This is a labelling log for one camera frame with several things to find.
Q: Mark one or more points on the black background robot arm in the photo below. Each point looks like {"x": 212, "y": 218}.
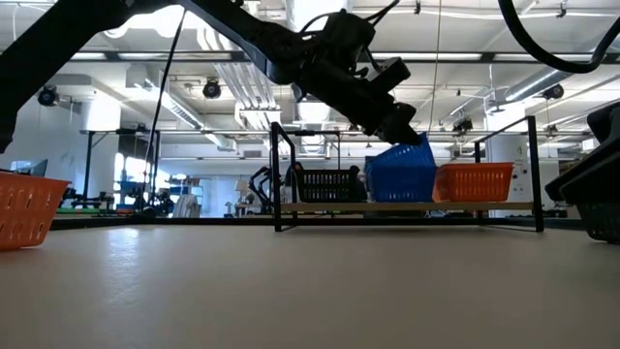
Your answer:
{"x": 254, "y": 189}

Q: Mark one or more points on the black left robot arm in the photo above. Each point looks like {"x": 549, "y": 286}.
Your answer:
{"x": 48, "y": 39}

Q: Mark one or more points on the black aluminium rig frame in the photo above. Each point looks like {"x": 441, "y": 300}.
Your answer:
{"x": 145, "y": 222}

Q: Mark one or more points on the black background station frame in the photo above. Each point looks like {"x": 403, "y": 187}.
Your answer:
{"x": 88, "y": 165}

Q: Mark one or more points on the orange plastic mesh basket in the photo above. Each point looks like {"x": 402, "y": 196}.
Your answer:
{"x": 472, "y": 184}
{"x": 29, "y": 186}

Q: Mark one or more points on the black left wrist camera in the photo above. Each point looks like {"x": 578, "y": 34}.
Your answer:
{"x": 392, "y": 72}

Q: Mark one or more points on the blue plastic mesh basket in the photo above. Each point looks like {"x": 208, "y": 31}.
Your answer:
{"x": 402, "y": 189}
{"x": 407, "y": 150}

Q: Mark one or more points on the black ceiling-hung device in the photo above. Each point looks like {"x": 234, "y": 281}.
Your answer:
{"x": 47, "y": 97}
{"x": 554, "y": 92}
{"x": 462, "y": 126}
{"x": 211, "y": 90}

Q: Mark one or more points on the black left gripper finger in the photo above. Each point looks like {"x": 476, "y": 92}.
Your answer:
{"x": 399, "y": 136}
{"x": 404, "y": 114}

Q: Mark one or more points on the wooden shelf with black frame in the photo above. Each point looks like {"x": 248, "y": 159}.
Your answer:
{"x": 387, "y": 207}

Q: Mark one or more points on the small background monitor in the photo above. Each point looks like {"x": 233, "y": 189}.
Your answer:
{"x": 34, "y": 169}

